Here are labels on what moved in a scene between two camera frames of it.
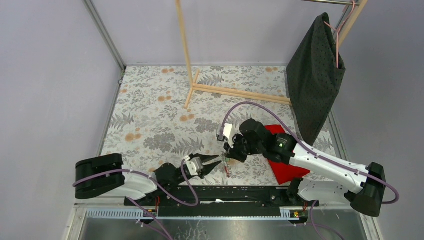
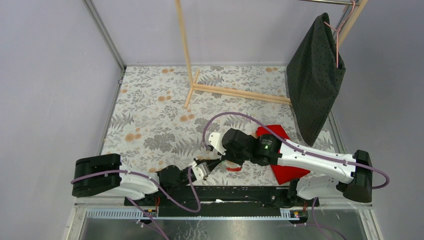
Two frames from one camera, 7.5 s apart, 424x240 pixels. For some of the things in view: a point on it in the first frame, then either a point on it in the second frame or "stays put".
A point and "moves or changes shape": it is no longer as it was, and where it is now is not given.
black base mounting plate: (222, 196) stays put
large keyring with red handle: (228, 171) moves or changes shape
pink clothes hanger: (338, 31) stays put
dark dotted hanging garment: (315, 73) stays put
